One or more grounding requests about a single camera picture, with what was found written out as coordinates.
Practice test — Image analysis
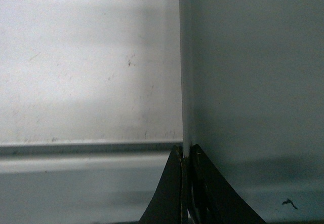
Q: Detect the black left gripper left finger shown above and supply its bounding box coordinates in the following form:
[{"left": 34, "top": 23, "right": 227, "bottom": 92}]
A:
[{"left": 138, "top": 146, "right": 182, "bottom": 224}]

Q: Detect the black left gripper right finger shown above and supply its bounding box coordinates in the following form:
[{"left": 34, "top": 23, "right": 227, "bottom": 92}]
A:
[{"left": 190, "top": 144, "right": 266, "bottom": 223}]

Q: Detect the grey rectangular serving tray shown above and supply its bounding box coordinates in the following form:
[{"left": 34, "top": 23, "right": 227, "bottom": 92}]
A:
[{"left": 180, "top": 0, "right": 323, "bottom": 222}]

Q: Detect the white metal shelf unit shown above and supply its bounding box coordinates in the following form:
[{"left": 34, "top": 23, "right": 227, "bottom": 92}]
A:
[{"left": 1, "top": 0, "right": 182, "bottom": 223}]

